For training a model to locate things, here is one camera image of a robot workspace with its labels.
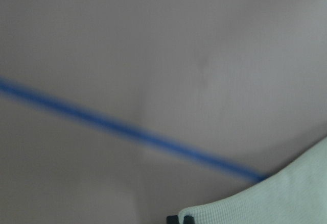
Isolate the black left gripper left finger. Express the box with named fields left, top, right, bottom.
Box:
left=166, top=215, right=178, bottom=224

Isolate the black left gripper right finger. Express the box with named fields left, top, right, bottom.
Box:
left=183, top=215, right=194, bottom=224

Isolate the olive green long-sleeve shirt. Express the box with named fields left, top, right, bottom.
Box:
left=178, top=139, right=326, bottom=223

